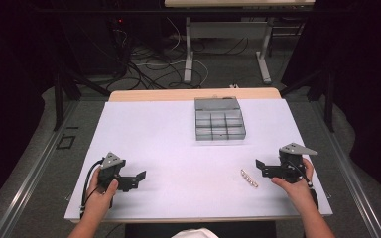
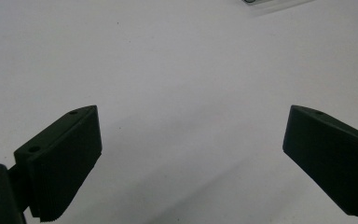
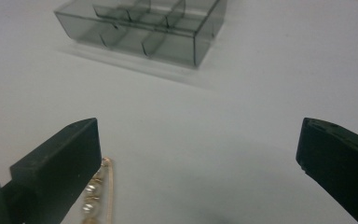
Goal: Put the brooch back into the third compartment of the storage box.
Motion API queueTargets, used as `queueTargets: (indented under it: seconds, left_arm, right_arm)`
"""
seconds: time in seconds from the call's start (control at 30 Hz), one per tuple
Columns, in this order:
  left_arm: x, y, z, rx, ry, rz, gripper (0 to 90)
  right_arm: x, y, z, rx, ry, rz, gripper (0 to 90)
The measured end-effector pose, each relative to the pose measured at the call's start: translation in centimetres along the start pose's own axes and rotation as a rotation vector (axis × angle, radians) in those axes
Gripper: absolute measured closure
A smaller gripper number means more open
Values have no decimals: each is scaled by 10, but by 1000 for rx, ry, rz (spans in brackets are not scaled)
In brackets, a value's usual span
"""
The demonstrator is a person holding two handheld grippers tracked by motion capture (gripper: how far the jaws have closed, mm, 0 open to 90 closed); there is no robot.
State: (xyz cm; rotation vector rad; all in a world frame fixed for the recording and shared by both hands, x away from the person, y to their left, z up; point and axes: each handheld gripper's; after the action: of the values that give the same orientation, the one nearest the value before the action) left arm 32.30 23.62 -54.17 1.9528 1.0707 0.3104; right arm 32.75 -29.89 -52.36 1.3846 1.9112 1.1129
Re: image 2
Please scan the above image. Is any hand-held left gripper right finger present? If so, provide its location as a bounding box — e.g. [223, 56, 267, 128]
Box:
[282, 105, 358, 219]

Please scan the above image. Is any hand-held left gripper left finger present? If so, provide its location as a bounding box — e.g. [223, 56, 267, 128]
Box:
[13, 105, 103, 223]

